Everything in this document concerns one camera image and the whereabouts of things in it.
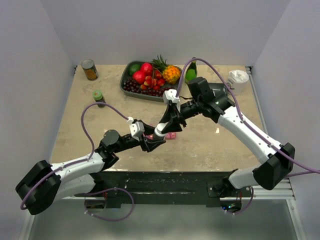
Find grey fruit tray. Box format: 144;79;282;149
119;60;179;102

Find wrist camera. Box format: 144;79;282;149
127;117;145;141
162;89;181;111

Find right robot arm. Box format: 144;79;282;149
153;77;295;197

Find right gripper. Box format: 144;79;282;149
159;98;202;135

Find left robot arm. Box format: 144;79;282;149
15;120;166;215

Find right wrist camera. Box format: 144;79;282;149
162;89;181;111

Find green lime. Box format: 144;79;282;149
128;63;141;76

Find black and green box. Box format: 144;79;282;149
208;82;228;97

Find red apple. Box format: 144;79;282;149
132;70;146;85

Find green-lidded spice jar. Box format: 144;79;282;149
92;89;106;108

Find red pomegranate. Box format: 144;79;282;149
140;62;154;76

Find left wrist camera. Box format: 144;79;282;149
127;117;145;141

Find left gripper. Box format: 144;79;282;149
113;120;166;153

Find white-capped pill bottle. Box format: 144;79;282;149
152;123;167;141

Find dark grapes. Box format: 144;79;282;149
120;78;178;99

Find lower purple cable loop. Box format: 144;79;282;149
84;187;135;221

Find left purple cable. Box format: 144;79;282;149
19;101;131;211

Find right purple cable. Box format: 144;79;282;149
177;57;320;180

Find pineapple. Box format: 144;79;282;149
152;54;182;85

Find tin can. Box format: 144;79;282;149
81;59;99;81

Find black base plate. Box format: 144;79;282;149
90;171;251;208

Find green glass bottle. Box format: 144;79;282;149
185;60;198;83

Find pink weekly pill organizer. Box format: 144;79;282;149
147;132;177;140

